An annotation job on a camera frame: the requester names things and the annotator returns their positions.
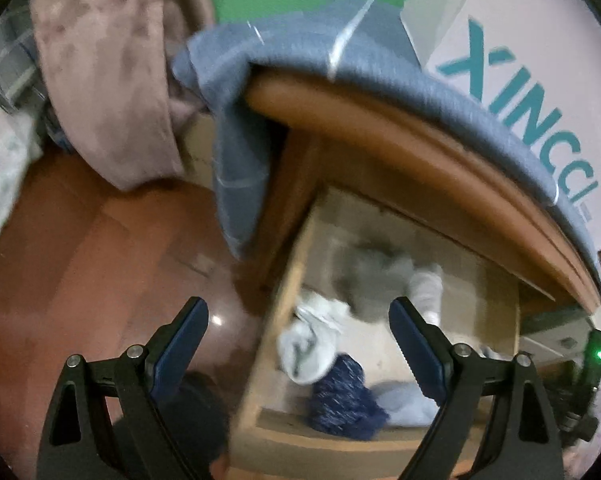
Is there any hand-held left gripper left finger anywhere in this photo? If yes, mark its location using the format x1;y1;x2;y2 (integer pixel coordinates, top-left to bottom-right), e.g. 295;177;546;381
36;296;210;480

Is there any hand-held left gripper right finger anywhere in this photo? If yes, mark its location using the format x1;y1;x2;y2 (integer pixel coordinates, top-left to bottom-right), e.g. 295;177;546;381
389;296;566;480

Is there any light blue underwear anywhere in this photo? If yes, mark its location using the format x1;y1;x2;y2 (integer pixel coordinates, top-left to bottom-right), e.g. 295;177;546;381
373;382;438;428

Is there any light grey sock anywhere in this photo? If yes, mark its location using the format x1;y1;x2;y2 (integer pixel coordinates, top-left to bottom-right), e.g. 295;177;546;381
407;264;445;328

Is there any wooden drawer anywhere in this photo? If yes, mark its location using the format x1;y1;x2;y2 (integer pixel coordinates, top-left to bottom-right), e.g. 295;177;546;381
228;185;556;480

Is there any navy speckled rolled sock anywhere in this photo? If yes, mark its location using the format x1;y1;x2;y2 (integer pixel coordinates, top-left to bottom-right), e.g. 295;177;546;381
307;352;390;437

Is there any white rolled sock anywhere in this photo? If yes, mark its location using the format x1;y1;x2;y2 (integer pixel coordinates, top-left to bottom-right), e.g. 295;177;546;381
278;292;352;386

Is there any blue striped cloth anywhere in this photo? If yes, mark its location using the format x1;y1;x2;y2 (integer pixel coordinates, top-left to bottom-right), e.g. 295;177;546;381
172;0;601;306

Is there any wooden nightstand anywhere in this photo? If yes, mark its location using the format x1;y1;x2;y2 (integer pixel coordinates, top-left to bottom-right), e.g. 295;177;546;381
183;67;601;318

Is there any white crumpled cloth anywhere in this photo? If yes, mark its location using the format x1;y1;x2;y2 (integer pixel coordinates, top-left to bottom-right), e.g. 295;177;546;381
0;110;44;288

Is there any pink blanket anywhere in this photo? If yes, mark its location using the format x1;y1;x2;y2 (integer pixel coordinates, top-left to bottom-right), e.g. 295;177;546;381
30;0;216;192

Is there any white box with teal print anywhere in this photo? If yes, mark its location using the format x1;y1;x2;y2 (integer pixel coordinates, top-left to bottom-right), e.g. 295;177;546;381
400;0;601;253

